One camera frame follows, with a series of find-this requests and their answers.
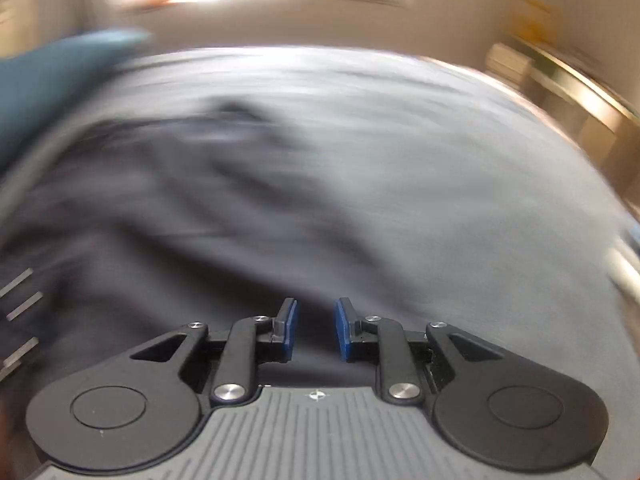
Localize blue pillow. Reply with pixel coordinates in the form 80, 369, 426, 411
0, 27, 152, 161

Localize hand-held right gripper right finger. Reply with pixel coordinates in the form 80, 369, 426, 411
334, 296, 503, 403

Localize dark grey pants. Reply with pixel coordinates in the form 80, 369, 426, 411
0, 100, 436, 411

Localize wooden desk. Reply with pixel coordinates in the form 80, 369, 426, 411
485, 35, 640, 173

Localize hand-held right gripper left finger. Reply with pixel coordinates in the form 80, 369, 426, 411
131, 297, 300, 406

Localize grey fleece blanket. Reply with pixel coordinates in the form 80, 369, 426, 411
0, 47, 640, 480

